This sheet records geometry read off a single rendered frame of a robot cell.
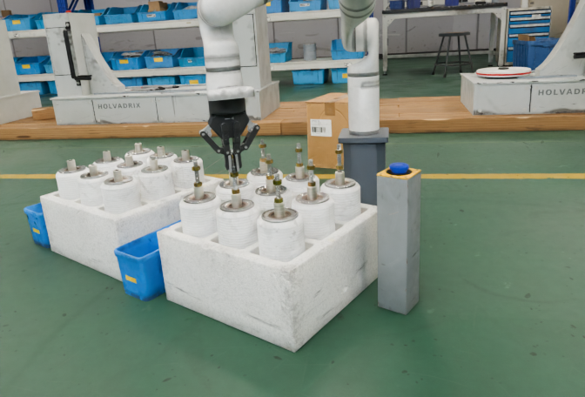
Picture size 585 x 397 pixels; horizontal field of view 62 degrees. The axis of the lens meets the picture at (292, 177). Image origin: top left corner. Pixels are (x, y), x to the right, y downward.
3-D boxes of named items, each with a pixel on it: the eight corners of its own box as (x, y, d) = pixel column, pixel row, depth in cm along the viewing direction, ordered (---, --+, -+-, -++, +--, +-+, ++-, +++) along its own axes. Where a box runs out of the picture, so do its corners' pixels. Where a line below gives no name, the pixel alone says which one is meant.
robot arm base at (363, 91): (350, 130, 154) (348, 74, 149) (379, 129, 152) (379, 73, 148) (347, 136, 146) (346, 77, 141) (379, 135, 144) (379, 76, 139)
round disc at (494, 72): (472, 75, 312) (473, 66, 310) (523, 73, 306) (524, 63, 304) (480, 80, 283) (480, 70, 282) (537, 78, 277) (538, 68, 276)
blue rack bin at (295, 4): (297, 13, 586) (296, -6, 580) (328, 10, 578) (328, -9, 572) (287, 12, 540) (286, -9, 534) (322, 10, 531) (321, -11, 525)
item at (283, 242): (272, 311, 99) (266, 228, 94) (256, 290, 108) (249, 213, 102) (315, 299, 103) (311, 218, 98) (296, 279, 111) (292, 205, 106)
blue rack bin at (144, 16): (155, 23, 619) (152, 4, 613) (184, 20, 612) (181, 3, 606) (136, 23, 572) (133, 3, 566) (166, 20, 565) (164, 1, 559)
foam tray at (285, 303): (267, 241, 149) (263, 185, 144) (384, 272, 127) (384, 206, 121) (165, 299, 120) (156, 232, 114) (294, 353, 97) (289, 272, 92)
